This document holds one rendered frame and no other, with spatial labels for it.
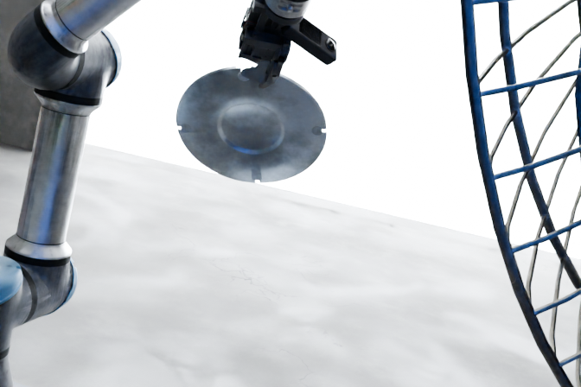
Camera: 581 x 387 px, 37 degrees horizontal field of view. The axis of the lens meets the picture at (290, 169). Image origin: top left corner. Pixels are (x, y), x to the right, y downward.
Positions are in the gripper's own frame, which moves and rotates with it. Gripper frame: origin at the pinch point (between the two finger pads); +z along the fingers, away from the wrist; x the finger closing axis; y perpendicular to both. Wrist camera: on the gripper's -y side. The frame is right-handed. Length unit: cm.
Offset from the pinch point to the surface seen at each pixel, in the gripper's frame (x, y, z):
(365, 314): -53, -96, 202
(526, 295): 86, 12, -94
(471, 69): 82, 17, -100
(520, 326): -62, -175, 211
